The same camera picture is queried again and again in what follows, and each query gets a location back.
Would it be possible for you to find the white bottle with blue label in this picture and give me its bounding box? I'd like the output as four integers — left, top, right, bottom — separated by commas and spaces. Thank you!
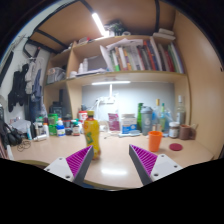
56, 118, 66, 137

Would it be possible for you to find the flat round red coaster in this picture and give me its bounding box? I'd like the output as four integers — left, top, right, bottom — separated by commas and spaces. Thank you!
168, 142, 184, 152

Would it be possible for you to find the black bag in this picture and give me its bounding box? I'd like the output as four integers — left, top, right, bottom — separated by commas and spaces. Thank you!
0, 119, 22, 148

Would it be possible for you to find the green container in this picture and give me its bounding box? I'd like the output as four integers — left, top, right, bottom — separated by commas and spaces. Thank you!
47, 113, 59, 136

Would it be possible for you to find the grey hanging garment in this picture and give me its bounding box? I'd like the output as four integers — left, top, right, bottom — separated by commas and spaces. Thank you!
24, 58, 44, 101

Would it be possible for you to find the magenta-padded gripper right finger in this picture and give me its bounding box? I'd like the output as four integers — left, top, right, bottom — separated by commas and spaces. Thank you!
128, 143, 184, 187

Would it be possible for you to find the wooden shelf unit with books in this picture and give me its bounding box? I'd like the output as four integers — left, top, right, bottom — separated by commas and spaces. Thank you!
43, 28, 192, 126

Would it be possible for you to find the clear bottle with green cap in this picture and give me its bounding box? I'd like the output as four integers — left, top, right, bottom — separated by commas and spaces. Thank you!
159, 102, 168, 132

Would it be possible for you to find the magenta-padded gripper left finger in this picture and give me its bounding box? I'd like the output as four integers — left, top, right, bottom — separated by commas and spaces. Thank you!
43, 145, 95, 187

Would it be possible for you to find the black hanging jacket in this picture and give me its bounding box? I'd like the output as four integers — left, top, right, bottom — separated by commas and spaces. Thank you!
7, 63, 29, 113

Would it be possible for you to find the white jar with red label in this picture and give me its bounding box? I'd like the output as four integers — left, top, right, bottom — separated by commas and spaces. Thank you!
78, 110, 89, 123

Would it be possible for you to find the pink pouch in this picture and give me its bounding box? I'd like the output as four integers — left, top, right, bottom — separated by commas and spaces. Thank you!
107, 112, 121, 132

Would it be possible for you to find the tall green bottle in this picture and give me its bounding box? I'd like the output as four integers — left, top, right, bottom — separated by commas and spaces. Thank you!
136, 102, 144, 132

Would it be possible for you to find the white under-shelf light bar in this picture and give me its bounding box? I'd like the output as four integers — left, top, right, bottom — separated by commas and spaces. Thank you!
91, 80, 132, 86

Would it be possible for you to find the ceiling light strip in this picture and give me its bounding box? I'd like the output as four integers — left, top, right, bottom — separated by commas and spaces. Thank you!
91, 12, 107, 37

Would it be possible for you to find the orange plastic cup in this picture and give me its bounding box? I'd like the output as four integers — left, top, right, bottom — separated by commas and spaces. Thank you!
147, 130, 164, 153

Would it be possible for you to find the clear glass bottle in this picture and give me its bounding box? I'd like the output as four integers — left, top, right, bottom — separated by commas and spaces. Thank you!
175, 95, 187, 126

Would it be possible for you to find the white-lidded jar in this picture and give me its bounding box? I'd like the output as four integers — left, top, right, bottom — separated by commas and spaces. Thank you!
168, 121, 181, 139

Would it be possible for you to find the brown mug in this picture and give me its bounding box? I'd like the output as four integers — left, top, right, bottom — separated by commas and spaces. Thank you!
178, 123, 196, 141

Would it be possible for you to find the blue and white carton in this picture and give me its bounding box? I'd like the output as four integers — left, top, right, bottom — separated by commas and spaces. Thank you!
120, 113, 138, 135

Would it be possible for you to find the yellow drink bottle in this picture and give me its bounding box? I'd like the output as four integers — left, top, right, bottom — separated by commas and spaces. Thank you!
82, 110, 102, 160

